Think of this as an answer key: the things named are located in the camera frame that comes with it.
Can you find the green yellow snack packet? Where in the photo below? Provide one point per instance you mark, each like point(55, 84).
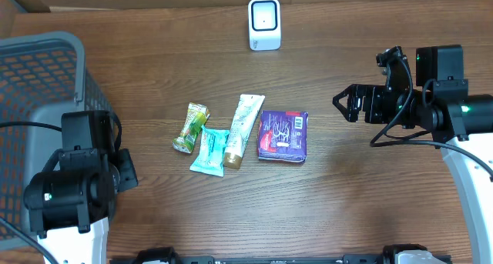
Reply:
point(196, 116)

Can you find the white barcode scanner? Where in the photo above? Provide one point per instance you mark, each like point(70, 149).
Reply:
point(264, 25)

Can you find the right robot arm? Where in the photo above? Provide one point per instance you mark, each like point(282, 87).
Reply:
point(433, 107)

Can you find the teal wet wipes pack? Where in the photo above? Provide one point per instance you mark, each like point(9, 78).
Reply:
point(212, 150)

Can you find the grey plastic mesh basket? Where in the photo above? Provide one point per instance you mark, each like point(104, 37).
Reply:
point(42, 77)

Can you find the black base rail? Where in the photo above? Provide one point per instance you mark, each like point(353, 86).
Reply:
point(410, 253)

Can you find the purple Carefree pad pack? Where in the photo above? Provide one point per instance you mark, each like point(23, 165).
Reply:
point(282, 136)

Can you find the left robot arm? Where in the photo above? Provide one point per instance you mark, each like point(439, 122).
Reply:
point(72, 200)

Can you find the white tube with gold cap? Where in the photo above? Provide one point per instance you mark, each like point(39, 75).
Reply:
point(241, 127)

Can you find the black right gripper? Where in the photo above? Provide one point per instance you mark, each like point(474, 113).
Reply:
point(368, 103)

